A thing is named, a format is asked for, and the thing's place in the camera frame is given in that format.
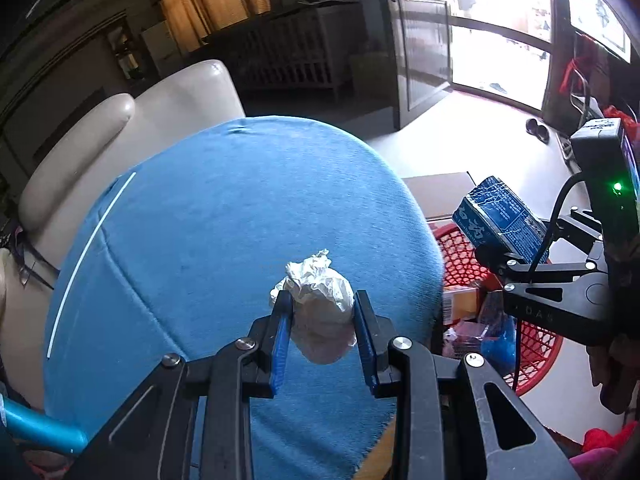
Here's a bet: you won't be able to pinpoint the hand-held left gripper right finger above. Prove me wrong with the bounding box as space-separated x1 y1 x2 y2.
351 289 582 480

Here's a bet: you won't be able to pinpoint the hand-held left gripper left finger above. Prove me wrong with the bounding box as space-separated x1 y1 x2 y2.
65 289 296 480

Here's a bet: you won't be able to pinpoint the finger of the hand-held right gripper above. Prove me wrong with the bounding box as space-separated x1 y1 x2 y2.
550 207 608 256
472 244 614 347

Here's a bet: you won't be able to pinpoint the white tissue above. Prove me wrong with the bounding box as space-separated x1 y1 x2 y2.
270 249 358 365

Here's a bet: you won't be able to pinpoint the blue plastic bag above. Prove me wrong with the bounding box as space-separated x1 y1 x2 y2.
480 317 518 373

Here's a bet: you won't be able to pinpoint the blue toothpaste box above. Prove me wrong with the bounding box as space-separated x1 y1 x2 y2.
452 176 551 266

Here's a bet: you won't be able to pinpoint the orange and white medicine box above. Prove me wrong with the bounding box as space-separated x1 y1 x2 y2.
442 287 483 326

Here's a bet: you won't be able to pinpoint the red plastic mesh basket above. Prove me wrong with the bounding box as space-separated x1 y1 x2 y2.
432 225 563 397

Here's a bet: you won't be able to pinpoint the person's right hand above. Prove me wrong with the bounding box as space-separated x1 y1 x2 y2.
589 330 640 414

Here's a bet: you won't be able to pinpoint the red cloth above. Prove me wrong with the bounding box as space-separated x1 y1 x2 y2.
582 422 640 453

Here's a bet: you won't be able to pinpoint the brown cardboard box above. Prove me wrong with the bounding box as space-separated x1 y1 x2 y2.
402 171 481 226

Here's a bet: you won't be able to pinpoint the brown wooden door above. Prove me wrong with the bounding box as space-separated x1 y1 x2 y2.
382 0 453 128

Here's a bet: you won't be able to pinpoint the thin white rod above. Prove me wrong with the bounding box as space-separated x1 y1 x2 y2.
46 172 137 359

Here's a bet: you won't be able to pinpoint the beige carton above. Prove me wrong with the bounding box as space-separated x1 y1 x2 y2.
348 52 396 106

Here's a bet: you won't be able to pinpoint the teal thermos bottle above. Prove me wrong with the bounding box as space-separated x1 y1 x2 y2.
0 399 90 457

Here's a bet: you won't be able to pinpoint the cream leather sofa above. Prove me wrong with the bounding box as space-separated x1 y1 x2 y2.
0 59 246 406

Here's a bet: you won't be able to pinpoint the white standing air conditioner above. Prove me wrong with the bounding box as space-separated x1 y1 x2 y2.
140 20 181 68

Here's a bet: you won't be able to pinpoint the black strap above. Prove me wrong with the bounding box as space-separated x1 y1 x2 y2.
12 230 58 291

